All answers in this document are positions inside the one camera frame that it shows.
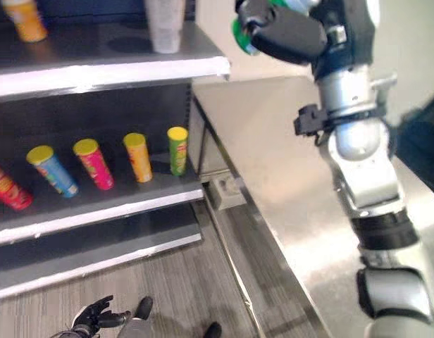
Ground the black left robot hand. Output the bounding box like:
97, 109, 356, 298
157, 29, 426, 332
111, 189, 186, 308
70, 294, 132, 334

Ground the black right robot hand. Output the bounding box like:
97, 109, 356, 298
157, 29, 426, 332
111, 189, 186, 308
234, 0, 328, 66

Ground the robot left silver leg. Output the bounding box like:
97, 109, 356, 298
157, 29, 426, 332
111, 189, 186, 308
116, 316, 148, 338

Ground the robot left dark foot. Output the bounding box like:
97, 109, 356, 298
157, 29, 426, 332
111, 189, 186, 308
133, 296, 154, 320

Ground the robot dark foot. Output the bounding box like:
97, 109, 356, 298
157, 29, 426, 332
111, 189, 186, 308
205, 321, 223, 338
133, 296, 154, 320

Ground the gray metal shelving unit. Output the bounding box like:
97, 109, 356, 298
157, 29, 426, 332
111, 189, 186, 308
0, 0, 231, 303

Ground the robot right dark foot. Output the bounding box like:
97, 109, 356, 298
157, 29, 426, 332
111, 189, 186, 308
205, 321, 223, 338

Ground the stainless steel table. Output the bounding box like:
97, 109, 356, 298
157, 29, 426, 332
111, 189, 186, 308
188, 75, 434, 338

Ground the white paper cup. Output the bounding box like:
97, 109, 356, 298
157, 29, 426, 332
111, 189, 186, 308
144, 0, 187, 54

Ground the blue chips can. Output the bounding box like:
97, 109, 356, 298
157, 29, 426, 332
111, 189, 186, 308
25, 144, 80, 199

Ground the pink chips can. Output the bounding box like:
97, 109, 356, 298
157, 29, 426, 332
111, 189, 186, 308
72, 138, 116, 192

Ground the red chips can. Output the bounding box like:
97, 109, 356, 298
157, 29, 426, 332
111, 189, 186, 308
0, 158, 35, 211

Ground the green chips can yellow lid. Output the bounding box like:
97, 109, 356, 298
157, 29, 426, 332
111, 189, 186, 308
166, 126, 190, 177

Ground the orange chips can yellow lid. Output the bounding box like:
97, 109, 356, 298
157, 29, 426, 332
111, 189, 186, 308
123, 132, 154, 184

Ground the gray metal shelf foot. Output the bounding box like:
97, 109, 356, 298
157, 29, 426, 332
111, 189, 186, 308
206, 175, 247, 211

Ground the dark teal object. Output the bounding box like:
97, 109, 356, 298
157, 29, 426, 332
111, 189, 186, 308
392, 89, 434, 200

